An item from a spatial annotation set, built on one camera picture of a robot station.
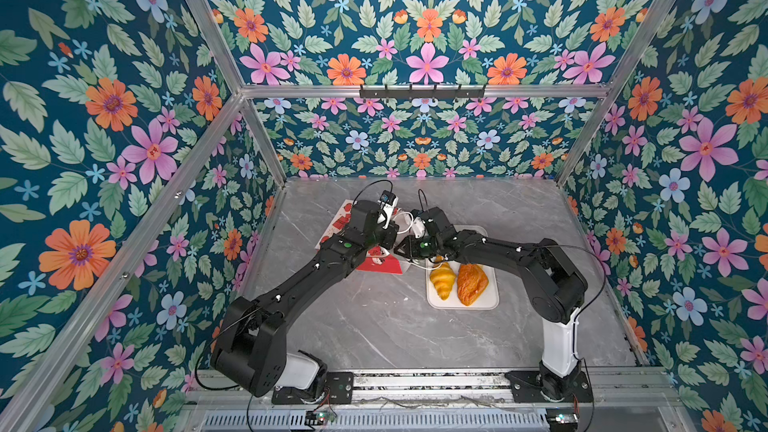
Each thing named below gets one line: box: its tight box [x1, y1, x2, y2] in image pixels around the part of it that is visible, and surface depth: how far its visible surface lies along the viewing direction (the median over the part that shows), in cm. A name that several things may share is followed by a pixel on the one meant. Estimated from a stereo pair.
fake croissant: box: [430, 262, 457, 301], surface depth 91 cm
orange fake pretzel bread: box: [457, 263, 489, 306], surface depth 88 cm
